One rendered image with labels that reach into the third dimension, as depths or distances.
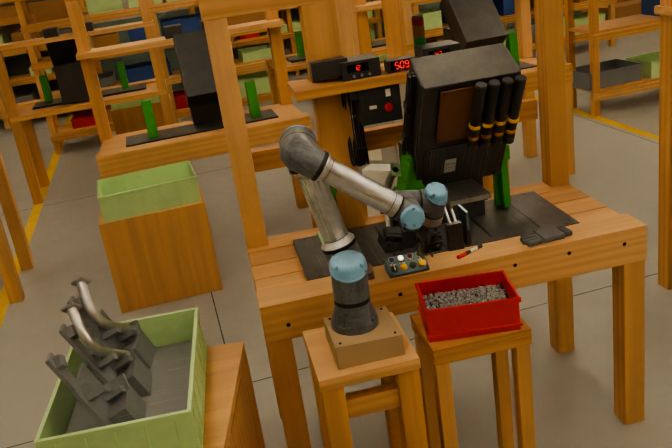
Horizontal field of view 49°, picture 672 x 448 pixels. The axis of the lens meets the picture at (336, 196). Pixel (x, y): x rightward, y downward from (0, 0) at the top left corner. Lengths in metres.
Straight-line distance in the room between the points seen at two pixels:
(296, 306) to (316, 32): 1.10
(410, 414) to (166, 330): 0.88
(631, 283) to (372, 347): 1.23
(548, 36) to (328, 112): 1.00
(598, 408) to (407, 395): 1.35
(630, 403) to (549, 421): 0.34
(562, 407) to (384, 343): 1.41
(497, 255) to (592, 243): 0.38
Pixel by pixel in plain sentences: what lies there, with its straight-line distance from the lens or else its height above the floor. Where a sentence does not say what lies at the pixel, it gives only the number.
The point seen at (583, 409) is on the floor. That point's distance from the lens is 3.57.
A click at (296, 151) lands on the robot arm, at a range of 2.20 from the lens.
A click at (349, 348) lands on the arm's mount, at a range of 2.31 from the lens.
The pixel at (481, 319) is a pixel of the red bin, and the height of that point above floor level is 0.86.
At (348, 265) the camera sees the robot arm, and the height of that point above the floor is 1.15.
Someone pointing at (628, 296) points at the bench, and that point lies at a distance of 3.17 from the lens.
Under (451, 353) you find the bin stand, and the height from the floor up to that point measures 0.77.
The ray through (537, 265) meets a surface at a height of 0.83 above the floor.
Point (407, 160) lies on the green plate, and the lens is 2.86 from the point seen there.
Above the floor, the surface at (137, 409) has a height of 0.88.
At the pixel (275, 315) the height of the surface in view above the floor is 0.86.
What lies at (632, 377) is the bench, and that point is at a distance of 3.38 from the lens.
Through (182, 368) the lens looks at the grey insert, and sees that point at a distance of 2.54.
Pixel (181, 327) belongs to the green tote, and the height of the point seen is 0.90.
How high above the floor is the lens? 2.11
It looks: 19 degrees down
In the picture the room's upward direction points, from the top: 8 degrees counter-clockwise
